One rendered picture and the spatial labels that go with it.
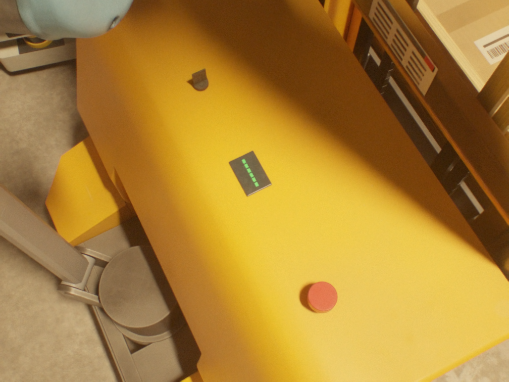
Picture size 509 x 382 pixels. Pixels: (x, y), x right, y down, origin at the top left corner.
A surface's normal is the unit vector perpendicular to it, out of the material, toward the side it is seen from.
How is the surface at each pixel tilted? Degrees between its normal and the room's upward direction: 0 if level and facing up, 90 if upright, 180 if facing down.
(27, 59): 90
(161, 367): 0
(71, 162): 22
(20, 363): 0
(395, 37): 90
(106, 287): 0
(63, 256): 90
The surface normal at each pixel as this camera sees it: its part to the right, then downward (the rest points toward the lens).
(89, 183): -0.34, -0.18
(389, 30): -0.89, 0.43
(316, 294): -0.01, -0.36
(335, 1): 0.46, 0.83
